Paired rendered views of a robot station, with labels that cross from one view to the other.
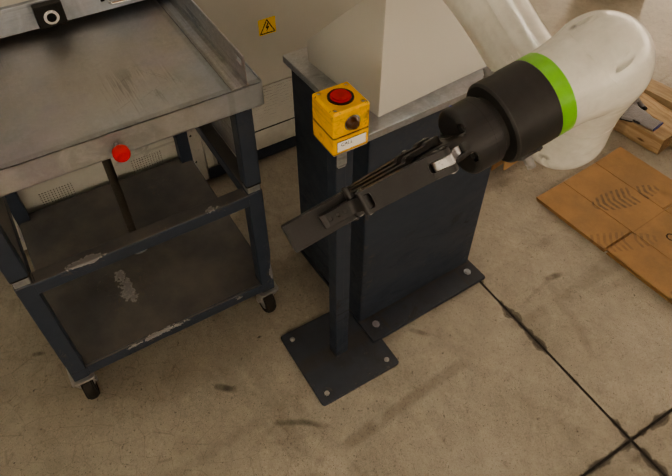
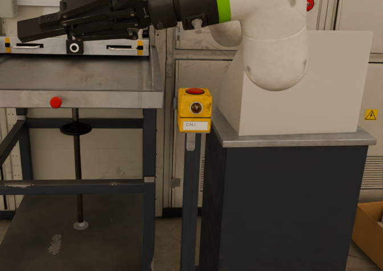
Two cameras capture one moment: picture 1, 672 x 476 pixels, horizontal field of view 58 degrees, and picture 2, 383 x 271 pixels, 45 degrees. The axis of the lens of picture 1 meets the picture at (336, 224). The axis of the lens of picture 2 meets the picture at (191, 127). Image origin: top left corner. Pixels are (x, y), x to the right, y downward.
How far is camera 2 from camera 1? 0.61 m
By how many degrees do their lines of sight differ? 34
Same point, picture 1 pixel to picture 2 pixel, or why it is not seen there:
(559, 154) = (254, 61)
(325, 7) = not seen: hidden behind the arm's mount
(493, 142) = not seen: outside the picture
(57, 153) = (21, 91)
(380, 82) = (241, 106)
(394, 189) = (80, 0)
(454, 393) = not seen: outside the picture
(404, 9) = not seen: hidden behind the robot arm
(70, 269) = (7, 185)
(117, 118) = (66, 86)
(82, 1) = (96, 45)
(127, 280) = (59, 241)
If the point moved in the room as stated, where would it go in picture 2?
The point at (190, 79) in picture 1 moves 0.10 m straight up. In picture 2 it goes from (123, 83) to (123, 51)
